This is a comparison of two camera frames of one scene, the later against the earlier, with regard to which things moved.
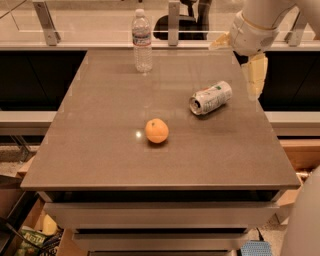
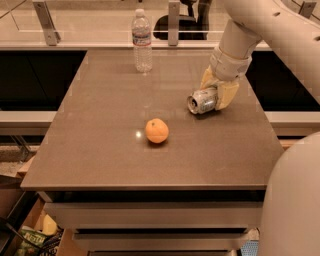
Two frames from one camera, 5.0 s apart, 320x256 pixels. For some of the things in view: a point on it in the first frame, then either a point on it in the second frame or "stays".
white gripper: x=252 y=38 → x=227 y=68
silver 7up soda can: x=210 y=98 stays
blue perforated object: x=256 y=248 stays
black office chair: x=190 y=28 stays
